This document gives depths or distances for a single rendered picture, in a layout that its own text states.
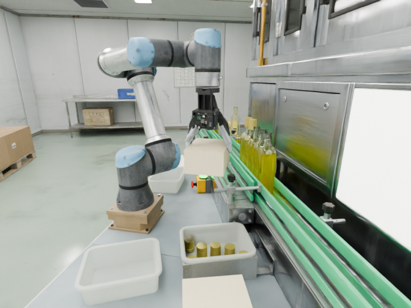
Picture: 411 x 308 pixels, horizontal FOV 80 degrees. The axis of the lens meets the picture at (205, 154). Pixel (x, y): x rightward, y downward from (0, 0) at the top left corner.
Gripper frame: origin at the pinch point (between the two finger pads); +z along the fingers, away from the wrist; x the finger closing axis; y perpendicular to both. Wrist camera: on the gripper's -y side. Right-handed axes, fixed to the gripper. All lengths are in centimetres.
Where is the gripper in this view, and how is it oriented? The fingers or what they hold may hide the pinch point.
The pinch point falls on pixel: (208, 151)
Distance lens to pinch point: 80.0
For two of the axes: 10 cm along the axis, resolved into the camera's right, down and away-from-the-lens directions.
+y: -2.1, 2.9, -9.3
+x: 9.8, 0.6, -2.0
